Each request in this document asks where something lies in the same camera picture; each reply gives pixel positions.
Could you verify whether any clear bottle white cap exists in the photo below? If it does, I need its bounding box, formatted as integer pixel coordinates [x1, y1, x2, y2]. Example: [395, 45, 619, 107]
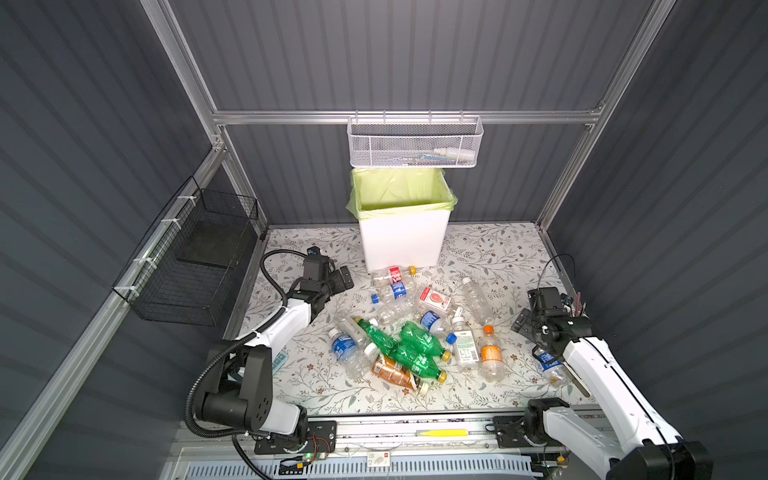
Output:
[461, 277, 494, 325]

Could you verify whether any orange cap juice bottle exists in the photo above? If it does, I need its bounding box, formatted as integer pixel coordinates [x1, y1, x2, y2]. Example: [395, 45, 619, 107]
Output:
[480, 325, 505, 382]

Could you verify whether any clear bottle blue label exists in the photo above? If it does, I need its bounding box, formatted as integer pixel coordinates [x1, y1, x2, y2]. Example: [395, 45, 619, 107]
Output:
[328, 327, 365, 381]

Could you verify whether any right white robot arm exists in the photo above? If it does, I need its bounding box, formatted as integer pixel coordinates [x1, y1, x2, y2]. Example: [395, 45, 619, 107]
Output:
[513, 287, 714, 479]

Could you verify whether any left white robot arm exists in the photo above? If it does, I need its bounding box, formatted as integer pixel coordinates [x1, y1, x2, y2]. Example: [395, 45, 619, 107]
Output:
[183, 246, 354, 444]

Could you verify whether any white plastic trash bin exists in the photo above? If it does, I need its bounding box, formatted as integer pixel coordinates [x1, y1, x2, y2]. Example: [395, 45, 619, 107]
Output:
[359, 210, 451, 273]

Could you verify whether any green bin liner bag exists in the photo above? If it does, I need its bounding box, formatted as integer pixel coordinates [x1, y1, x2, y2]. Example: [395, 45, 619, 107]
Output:
[346, 168, 458, 222]

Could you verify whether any clear bottle red label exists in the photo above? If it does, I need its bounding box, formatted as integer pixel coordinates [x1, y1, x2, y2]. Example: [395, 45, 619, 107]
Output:
[371, 265, 418, 286]

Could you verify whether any clear bottle blue cap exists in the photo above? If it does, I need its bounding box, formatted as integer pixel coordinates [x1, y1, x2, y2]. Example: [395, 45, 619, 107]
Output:
[371, 280, 414, 308]

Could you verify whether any white green label bottle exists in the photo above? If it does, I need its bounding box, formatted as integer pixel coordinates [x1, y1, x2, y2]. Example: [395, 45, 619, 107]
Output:
[446, 327, 480, 369]

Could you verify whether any green bottle yellow cap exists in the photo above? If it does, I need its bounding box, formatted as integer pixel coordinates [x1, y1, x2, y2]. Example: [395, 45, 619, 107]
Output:
[355, 318, 398, 357]

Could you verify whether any green bottle upper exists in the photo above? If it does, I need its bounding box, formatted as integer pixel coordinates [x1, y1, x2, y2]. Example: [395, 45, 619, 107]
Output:
[399, 321, 452, 363]

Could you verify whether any brown tea bottle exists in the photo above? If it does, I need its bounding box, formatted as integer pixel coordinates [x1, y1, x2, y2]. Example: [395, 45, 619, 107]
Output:
[371, 354, 429, 395]

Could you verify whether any clear bottle watermelon label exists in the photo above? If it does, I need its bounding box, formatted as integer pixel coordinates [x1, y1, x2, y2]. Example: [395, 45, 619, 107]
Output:
[418, 287, 454, 314]

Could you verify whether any green bottle lower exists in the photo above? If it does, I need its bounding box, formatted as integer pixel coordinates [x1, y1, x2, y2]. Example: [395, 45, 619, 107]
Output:
[391, 342, 448, 384]

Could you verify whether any white tube in basket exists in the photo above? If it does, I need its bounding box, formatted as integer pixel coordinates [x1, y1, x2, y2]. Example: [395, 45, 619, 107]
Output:
[433, 147, 477, 163]

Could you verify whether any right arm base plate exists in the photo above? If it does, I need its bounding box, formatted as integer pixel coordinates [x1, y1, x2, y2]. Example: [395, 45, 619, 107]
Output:
[490, 415, 545, 449]

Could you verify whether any black wire mesh basket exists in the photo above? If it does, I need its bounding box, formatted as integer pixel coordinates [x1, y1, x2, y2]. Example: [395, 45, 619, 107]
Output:
[113, 179, 259, 327]

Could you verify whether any white wire mesh basket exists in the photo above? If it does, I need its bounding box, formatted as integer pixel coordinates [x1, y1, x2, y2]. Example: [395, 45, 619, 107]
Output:
[346, 115, 484, 169]

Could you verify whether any yellow marker on rail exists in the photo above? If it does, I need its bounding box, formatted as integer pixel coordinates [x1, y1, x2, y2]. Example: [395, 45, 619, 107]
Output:
[416, 429, 469, 438]

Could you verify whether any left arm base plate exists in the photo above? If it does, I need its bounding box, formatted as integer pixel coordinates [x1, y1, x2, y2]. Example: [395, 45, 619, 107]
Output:
[253, 420, 338, 455]

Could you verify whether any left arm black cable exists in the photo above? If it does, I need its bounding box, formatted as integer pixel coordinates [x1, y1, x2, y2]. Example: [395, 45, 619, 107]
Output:
[183, 248, 308, 480]

